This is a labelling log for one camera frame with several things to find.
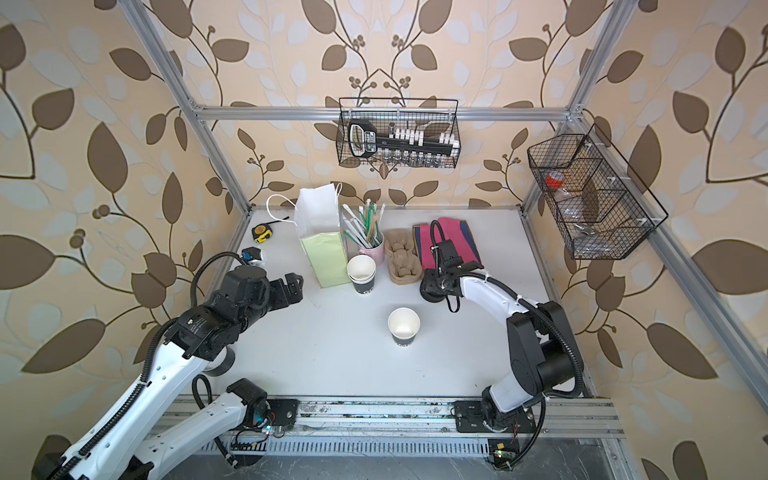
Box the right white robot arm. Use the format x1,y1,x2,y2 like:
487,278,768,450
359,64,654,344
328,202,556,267
420,240,585,431

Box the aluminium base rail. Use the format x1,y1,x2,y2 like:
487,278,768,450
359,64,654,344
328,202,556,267
223,396,625,458

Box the black tool in basket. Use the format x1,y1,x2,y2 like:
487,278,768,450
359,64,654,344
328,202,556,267
348,120,378,158

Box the back black wire basket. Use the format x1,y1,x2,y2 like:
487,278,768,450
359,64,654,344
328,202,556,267
335,96,462,169

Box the stacked pulp carriers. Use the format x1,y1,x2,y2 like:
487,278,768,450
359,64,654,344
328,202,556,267
384,229,423,286

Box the pink cup with straws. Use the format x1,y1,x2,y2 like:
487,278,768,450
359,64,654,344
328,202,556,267
341,200,386,265

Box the black paper cups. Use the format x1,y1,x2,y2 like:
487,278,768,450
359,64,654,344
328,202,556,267
347,255,377,294

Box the yellow black tape measure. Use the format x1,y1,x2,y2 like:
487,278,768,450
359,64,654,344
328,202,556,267
251,216,290,244

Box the black coffee cup lids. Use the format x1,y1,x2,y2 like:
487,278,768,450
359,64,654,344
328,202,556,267
419,281,447,303

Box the red capped plastic bottle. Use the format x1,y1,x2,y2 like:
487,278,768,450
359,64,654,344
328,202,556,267
545,170,568,196

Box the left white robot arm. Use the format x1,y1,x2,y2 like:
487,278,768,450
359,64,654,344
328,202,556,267
32,258,304,479

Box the cardboard tray with napkins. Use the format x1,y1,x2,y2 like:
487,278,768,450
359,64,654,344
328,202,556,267
413,217,481,270

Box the side black wire basket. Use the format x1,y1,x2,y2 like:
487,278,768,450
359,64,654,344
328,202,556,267
527,125,668,260

